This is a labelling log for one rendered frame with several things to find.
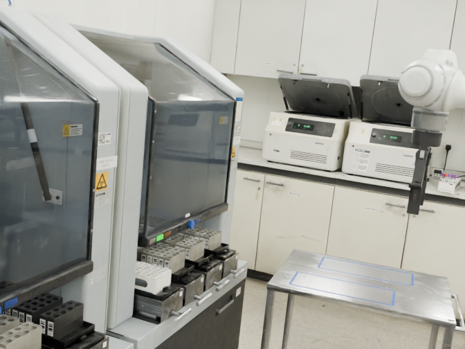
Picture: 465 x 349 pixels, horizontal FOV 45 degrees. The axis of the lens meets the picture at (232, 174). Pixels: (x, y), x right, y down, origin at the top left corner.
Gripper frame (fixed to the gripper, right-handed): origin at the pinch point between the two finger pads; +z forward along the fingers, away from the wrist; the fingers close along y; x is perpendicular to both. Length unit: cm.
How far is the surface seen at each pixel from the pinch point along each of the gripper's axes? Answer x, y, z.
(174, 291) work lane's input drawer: 67, -8, 39
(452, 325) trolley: -14.8, 19.9, 38.9
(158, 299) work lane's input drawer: 68, -16, 39
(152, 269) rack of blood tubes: 76, -7, 34
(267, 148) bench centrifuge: 121, 220, 20
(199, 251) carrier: 74, 22, 35
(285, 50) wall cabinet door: 125, 248, -51
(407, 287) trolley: 1, 43, 38
